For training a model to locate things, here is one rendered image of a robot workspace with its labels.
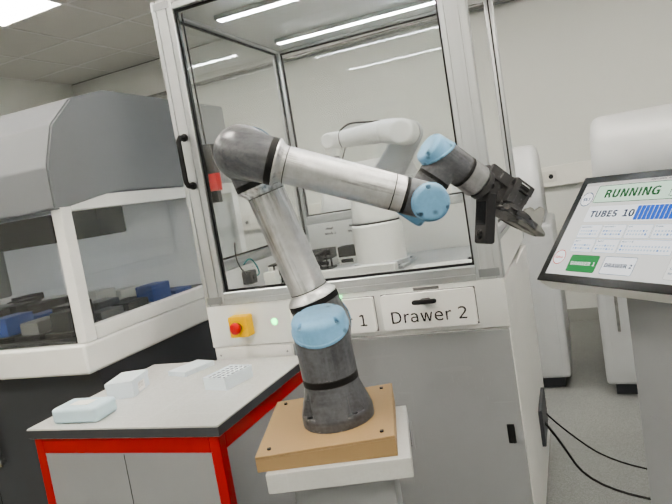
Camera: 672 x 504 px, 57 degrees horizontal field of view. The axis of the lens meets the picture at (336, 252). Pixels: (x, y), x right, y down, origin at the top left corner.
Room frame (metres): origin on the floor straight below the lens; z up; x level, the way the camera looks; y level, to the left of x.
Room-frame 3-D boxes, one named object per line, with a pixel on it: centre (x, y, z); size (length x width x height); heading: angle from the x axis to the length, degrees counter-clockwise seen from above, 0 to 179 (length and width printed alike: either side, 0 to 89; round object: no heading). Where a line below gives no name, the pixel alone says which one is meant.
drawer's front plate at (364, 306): (1.99, 0.05, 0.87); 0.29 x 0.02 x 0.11; 69
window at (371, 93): (2.00, 0.00, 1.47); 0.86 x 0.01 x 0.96; 69
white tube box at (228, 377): (1.82, 0.38, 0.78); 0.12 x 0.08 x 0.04; 148
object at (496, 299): (2.42, -0.17, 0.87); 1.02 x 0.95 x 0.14; 69
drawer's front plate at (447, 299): (1.87, -0.25, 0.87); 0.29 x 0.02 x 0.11; 69
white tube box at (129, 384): (1.91, 0.70, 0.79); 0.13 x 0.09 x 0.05; 175
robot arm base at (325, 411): (1.27, 0.05, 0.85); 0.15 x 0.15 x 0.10
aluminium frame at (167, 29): (2.42, -0.17, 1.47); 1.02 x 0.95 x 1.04; 69
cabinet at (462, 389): (2.42, -0.17, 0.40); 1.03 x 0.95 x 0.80; 69
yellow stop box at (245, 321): (2.09, 0.36, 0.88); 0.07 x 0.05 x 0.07; 69
